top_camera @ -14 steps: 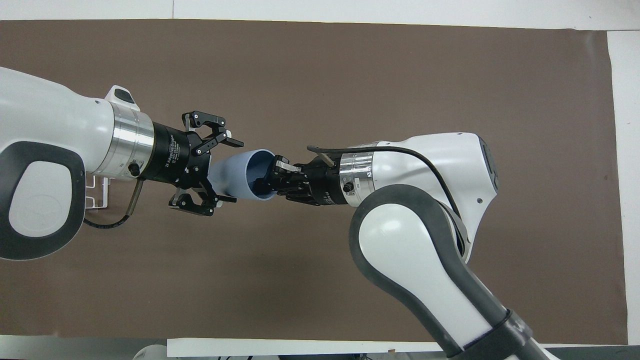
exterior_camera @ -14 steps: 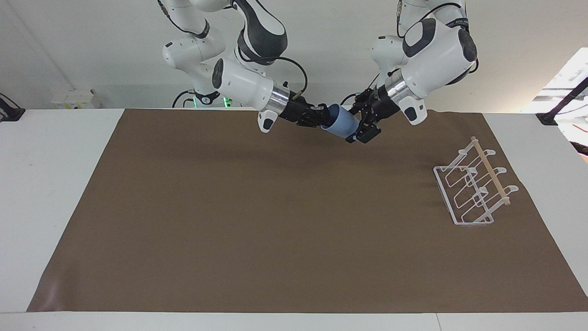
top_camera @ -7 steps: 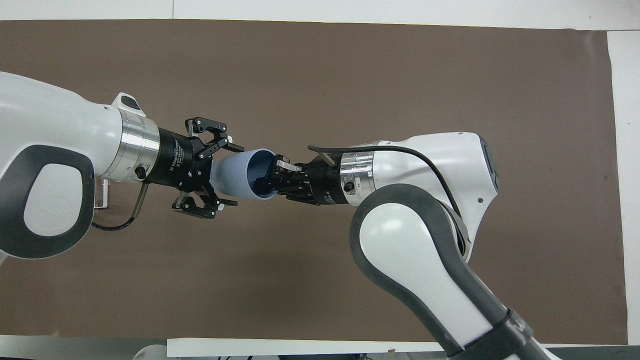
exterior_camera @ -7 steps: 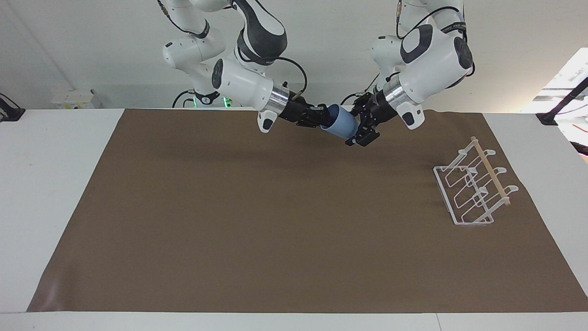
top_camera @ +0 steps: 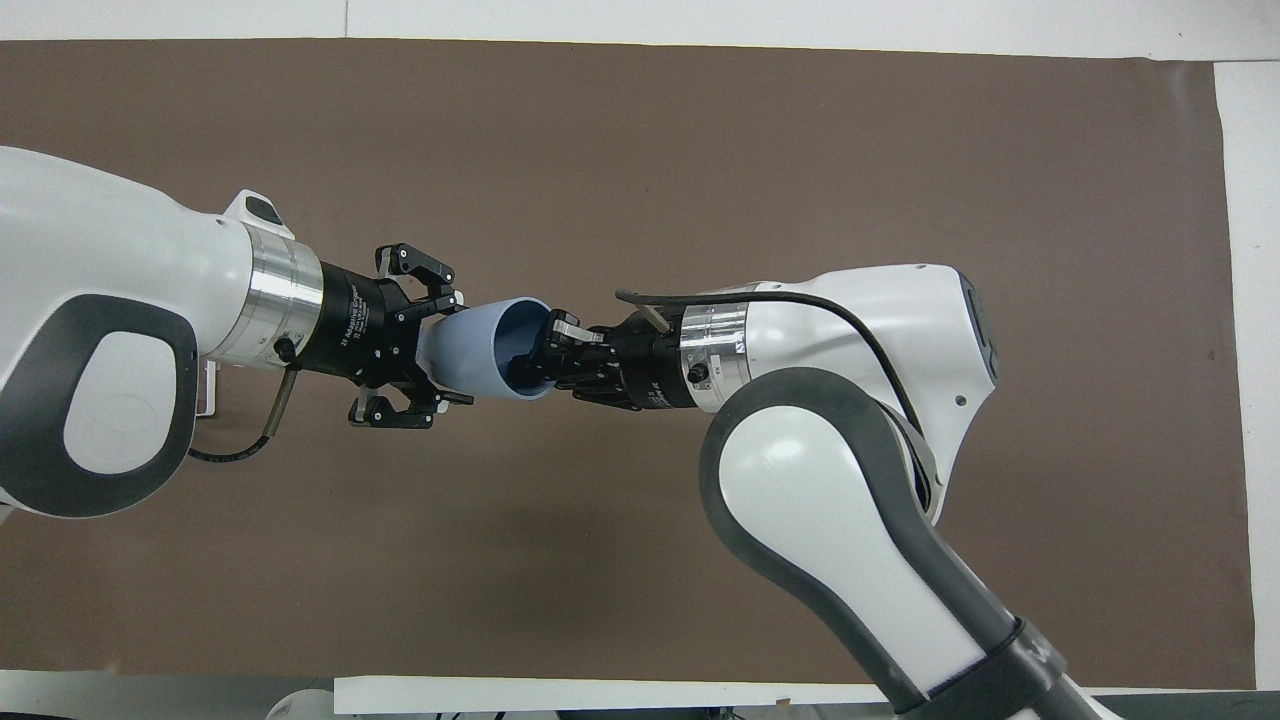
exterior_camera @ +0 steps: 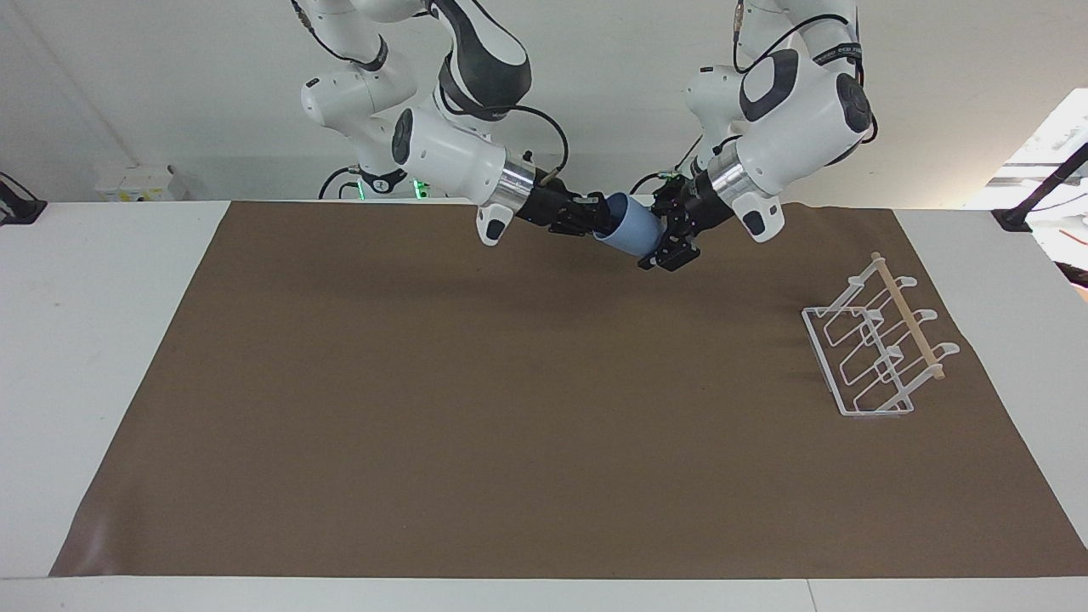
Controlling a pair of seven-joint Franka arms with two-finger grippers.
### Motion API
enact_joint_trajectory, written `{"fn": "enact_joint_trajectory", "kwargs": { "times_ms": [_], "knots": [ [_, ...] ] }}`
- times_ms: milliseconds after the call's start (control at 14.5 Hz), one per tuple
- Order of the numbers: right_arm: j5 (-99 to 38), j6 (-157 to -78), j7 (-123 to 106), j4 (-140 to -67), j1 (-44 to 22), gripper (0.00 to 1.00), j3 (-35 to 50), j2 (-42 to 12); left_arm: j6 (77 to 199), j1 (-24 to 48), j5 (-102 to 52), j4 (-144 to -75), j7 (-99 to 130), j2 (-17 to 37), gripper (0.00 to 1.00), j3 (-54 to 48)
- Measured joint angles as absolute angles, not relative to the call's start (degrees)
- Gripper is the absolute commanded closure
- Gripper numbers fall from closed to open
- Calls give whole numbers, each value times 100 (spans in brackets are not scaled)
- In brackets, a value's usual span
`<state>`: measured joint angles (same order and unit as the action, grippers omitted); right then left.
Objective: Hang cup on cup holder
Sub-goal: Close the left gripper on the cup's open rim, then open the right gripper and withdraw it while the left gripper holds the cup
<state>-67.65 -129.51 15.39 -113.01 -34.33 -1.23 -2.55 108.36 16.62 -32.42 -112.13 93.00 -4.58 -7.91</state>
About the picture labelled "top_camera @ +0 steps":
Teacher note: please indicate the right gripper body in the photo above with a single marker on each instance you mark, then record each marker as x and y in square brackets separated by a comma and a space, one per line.
[650, 370]

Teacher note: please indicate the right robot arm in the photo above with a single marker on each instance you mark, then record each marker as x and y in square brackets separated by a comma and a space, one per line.
[830, 480]

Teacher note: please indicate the light blue cup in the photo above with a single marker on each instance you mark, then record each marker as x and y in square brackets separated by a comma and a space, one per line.
[468, 350]

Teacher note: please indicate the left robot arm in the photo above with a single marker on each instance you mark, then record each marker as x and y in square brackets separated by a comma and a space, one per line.
[120, 260]

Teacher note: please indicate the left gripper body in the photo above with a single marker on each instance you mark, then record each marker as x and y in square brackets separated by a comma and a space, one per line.
[355, 325]

